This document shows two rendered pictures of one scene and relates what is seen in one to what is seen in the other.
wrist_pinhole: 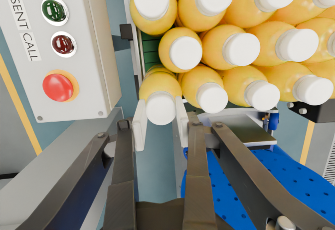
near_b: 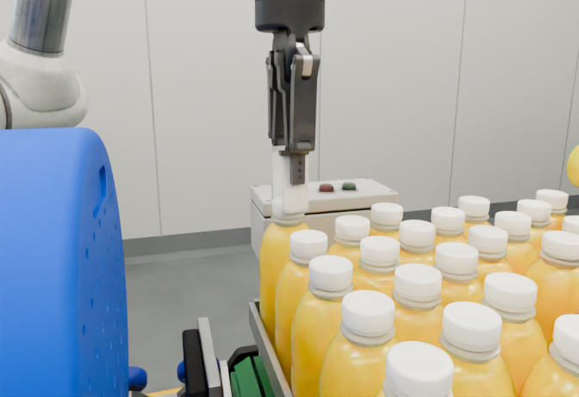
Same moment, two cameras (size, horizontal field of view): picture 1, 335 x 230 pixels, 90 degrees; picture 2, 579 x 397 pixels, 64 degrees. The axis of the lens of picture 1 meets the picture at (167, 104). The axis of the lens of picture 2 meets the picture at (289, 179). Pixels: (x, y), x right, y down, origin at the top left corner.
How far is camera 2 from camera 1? 55 cm
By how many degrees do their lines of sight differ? 83
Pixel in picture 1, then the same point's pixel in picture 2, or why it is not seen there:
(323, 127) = not seen: outside the picture
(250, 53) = (379, 245)
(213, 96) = (314, 234)
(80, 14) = (352, 195)
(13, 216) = not seen: hidden behind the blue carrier
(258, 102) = (321, 259)
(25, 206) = not seen: hidden behind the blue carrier
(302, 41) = (422, 269)
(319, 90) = (371, 300)
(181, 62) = (342, 219)
